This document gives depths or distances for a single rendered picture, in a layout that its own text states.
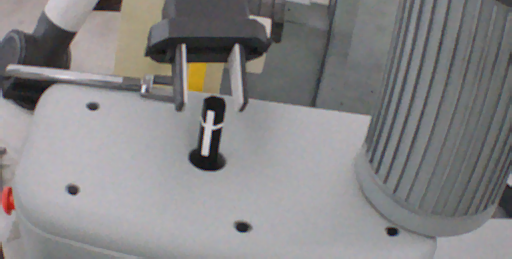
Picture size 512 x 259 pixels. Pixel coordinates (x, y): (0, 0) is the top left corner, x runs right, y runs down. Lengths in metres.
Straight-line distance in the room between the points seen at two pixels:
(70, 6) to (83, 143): 0.41
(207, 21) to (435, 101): 0.25
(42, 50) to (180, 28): 0.46
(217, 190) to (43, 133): 0.20
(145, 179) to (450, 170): 0.30
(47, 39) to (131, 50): 1.58
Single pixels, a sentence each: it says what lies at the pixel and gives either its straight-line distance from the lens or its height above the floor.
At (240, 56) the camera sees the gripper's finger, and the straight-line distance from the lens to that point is 0.73.
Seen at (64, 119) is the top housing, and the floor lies 1.89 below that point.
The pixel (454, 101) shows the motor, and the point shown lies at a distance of 0.62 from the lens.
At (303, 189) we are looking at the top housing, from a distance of 0.72.
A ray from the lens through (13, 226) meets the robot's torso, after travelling 1.19.
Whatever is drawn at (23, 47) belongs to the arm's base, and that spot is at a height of 1.79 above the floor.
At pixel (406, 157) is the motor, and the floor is 1.97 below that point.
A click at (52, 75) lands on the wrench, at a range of 0.83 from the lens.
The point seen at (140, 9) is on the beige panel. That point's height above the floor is 1.16.
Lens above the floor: 2.34
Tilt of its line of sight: 34 degrees down
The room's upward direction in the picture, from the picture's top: 11 degrees clockwise
